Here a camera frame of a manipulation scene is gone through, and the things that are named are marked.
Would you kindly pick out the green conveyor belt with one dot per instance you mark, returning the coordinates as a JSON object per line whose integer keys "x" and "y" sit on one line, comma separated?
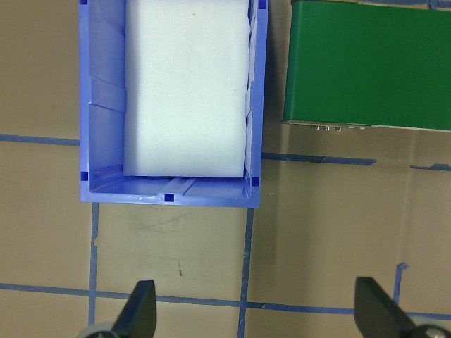
{"x": 370, "y": 63}

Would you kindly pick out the blue plastic storage bin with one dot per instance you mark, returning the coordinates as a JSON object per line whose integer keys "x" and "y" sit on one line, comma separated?
{"x": 105, "y": 53}

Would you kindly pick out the white foam pad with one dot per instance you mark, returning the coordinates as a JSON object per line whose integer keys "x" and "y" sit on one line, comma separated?
{"x": 183, "y": 88}

